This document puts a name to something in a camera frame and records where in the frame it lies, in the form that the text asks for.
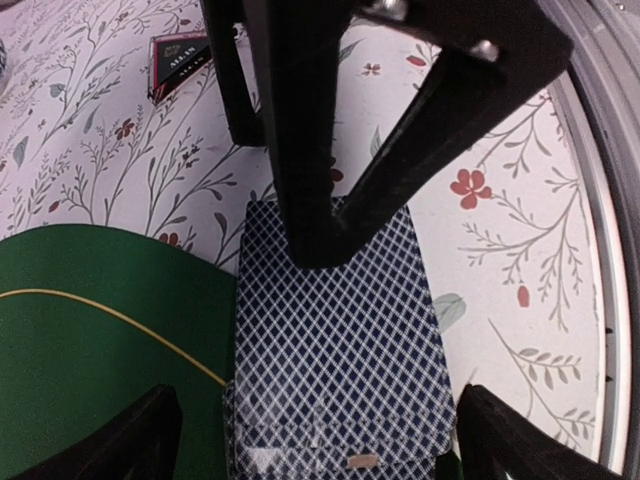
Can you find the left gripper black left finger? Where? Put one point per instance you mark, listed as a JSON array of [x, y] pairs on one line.
[[141, 442]]

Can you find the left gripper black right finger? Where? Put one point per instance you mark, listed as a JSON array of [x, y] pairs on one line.
[[496, 442]]

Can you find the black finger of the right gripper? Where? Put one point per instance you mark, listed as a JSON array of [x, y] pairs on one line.
[[494, 56], [244, 122]]

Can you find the triangular all in marker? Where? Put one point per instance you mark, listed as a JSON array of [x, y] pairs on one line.
[[173, 59]]

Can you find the floral white tablecloth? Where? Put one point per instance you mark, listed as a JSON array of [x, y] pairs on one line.
[[505, 230]]

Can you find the green round poker mat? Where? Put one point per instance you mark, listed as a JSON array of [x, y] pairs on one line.
[[92, 317]]

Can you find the red blue patterned bowl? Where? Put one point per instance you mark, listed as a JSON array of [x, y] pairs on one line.
[[3, 61]]

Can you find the front aluminium rail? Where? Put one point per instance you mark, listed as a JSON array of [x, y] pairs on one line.
[[599, 103]]

